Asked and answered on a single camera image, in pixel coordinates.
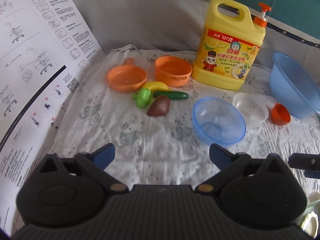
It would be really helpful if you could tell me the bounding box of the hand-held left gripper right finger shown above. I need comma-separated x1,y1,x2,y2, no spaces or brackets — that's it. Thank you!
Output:
194,144,291,193

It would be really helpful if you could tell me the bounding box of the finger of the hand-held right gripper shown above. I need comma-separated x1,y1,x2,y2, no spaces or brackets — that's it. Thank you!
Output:
288,152,320,180

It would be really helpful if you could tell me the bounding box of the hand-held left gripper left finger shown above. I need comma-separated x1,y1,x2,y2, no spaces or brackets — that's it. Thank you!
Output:
37,142,129,193

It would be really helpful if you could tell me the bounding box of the blue transparent bowl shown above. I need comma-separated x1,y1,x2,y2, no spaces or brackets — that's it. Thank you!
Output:
192,97,247,147

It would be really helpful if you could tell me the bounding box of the white round plate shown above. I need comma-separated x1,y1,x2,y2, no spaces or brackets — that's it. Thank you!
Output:
307,191,320,204

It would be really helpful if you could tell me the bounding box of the green rectangular plate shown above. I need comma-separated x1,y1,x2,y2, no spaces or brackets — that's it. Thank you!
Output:
304,201,320,217

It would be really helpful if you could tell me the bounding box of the small yellow scalloped plate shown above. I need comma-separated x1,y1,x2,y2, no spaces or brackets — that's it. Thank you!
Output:
300,211,320,239

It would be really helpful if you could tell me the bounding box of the white cat-print blanket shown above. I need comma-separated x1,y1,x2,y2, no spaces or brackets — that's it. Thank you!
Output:
49,44,320,188

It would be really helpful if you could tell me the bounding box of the clear transparent bowl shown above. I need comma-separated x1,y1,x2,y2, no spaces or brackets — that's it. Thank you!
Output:
232,93,269,128

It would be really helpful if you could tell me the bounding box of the small orange bowl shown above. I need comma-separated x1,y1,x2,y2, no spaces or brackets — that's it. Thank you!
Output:
271,103,292,126

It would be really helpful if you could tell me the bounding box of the green toy vegetable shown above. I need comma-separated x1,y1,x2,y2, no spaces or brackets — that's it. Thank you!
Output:
132,88,153,108

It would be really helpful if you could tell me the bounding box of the blue plastic basin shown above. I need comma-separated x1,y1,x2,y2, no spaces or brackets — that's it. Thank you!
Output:
269,52,320,119

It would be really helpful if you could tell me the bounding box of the brown toy vegetable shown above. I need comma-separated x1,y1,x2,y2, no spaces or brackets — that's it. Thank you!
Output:
146,95,171,117

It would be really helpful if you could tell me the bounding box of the green toy cucumber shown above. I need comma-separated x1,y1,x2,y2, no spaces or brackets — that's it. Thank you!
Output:
153,91,189,100

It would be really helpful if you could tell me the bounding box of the orange toy pan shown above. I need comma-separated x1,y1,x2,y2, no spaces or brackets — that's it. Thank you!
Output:
107,58,147,92

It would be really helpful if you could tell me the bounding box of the yellow toy banana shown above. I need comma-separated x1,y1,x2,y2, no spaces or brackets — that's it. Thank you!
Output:
142,81,170,92

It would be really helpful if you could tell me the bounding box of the orange toy pot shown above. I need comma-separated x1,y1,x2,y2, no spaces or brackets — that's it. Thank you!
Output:
154,56,193,87

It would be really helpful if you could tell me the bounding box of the yellow detergent pump bottle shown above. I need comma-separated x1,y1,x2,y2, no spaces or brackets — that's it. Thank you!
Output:
192,0,272,90

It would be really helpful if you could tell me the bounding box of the white printed instruction sheet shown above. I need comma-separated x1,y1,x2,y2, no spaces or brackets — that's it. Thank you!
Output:
0,0,105,235

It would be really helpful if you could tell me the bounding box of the teal and grey fabric backdrop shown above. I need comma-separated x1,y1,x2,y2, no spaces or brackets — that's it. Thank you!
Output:
61,0,320,68

